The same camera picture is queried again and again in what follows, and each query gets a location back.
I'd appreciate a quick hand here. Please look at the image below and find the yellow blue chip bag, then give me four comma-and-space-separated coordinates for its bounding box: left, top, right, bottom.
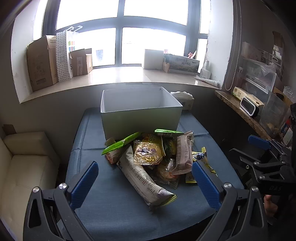
192, 147, 217, 176

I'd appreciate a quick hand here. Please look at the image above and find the pink white snack packet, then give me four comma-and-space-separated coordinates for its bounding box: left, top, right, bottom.
171, 131, 194, 176

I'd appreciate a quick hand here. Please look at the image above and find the green snack packet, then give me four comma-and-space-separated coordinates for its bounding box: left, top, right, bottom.
101, 132, 142, 155
154, 129, 184, 138

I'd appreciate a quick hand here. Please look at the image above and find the large yellow snack bag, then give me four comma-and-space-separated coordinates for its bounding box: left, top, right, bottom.
142, 133, 177, 158

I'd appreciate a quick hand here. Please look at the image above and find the long white snack bag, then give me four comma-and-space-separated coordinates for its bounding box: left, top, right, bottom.
117, 146, 177, 208

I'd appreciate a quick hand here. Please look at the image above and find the yellow round cracker bag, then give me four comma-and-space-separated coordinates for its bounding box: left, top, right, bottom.
133, 140, 163, 166

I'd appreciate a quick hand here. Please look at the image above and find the orange rice cracker packet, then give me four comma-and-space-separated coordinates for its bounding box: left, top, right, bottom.
156, 158, 180, 189

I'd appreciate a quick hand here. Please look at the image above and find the person's right hand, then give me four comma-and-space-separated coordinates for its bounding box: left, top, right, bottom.
264, 195, 278, 217

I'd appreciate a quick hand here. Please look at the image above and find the white digital clock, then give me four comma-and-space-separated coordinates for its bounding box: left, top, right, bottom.
240, 97, 259, 117

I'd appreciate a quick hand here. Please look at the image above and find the brown paper snack bag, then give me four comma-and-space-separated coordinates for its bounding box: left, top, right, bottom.
105, 137, 126, 164

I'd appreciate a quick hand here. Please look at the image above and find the beige tea box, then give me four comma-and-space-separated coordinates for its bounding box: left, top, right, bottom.
232, 87, 264, 106

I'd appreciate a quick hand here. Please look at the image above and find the wooden side shelf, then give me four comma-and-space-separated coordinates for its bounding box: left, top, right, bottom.
215, 90, 272, 140

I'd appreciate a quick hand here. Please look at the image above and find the cream leather sofa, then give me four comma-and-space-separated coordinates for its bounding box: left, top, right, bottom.
1, 132, 60, 240

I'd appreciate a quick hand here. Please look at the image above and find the clear plastic drawer unit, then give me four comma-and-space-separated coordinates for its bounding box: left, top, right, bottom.
241, 42, 284, 102

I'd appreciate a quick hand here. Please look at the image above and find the rolled white paper tube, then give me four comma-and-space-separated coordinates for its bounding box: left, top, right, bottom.
194, 76, 220, 88

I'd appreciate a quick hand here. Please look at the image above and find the tissue box with bag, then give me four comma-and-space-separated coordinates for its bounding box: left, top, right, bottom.
170, 91, 194, 110

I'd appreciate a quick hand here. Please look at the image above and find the white plastic bottle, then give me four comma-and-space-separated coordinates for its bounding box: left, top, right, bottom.
199, 60, 211, 79

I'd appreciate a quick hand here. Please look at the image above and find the white cardboard storage box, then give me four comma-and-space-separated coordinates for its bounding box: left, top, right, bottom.
100, 86, 183, 140

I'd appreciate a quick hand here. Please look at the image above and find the printed landscape carton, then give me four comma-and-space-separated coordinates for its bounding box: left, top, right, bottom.
163, 54, 199, 76

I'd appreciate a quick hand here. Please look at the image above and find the small open cardboard box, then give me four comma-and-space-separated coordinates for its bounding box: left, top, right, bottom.
70, 48, 93, 77

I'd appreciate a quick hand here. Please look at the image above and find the white box on sill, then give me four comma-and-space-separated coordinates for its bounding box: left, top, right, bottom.
142, 49, 164, 70

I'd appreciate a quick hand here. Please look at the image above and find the tall brown cardboard box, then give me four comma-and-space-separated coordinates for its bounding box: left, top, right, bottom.
27, 35, 58, 92

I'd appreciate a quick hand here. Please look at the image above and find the dotted white paper bag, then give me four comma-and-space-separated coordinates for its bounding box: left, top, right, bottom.
56, 25, 83, 82

